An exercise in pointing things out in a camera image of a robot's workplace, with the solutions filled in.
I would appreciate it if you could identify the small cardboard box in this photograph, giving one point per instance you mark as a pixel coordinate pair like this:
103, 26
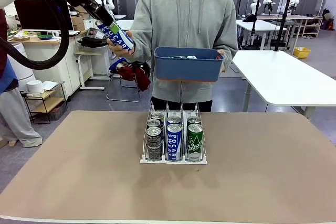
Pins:
78, 23

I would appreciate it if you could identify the person in grey hoodie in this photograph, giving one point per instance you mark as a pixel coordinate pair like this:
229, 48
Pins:
183, 19

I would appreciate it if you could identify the large white table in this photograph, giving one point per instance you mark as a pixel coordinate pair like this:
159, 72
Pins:
283, 77

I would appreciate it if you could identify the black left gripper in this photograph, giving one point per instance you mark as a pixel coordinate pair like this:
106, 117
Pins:
101, 14

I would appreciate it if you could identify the white air purifier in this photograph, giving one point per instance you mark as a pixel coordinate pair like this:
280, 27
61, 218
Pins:
29, 75

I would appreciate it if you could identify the person's left forearm grey sleeve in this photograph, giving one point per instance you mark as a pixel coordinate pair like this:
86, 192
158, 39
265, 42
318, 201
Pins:
232, 53

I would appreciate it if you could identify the blue Pocari Sweat can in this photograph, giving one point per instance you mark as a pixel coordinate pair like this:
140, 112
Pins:
174, 142
174, 120
122, 39

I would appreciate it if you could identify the yellow plastic crate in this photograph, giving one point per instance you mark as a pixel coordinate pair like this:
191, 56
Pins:
302, 53

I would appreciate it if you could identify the green Chilsung cider can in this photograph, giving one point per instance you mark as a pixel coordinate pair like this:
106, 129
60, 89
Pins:
194, 119
182, 57
195, 142

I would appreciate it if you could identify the wooden shelf unit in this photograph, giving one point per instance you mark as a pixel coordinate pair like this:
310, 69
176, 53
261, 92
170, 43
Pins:
309, 24

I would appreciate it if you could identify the black tripod stand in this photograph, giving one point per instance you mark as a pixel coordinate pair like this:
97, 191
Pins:
282, 30
254, 24

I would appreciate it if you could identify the person's right forearm grey sleeve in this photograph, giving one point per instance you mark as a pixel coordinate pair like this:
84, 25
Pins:
141, 48

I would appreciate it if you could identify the small wooden shelf rack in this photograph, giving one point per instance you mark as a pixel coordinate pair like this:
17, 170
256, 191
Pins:
50, 102

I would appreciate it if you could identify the white desk wooden top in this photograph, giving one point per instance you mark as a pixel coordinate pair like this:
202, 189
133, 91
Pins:
68, 77

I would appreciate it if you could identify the black bag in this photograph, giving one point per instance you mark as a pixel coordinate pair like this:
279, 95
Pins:
92, 42

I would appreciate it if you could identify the small white side table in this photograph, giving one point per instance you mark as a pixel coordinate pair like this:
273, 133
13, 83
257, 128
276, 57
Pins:
84, 77

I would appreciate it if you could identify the person's left hand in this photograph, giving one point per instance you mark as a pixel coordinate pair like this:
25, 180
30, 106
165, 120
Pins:
225, 62

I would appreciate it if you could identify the black computer monitor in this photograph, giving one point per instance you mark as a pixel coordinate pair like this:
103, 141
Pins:
34, 14

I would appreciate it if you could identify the white background desk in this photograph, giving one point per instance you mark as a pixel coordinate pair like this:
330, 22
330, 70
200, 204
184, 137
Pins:
124, 24
262, 24

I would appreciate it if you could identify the chair with piled clothes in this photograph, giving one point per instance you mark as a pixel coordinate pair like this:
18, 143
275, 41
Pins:
139, 77

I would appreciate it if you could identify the white paper roll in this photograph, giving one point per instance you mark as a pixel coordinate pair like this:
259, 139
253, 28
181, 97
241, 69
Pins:
35, 86

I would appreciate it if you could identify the person's right hand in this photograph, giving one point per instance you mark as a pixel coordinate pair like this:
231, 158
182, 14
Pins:
123, 53

